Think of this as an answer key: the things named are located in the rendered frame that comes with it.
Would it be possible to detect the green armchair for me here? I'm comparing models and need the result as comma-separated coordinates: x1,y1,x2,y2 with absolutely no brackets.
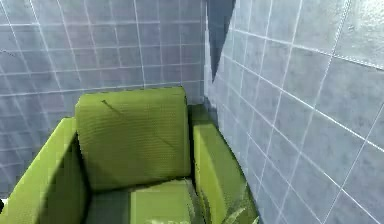
0,86,260,224

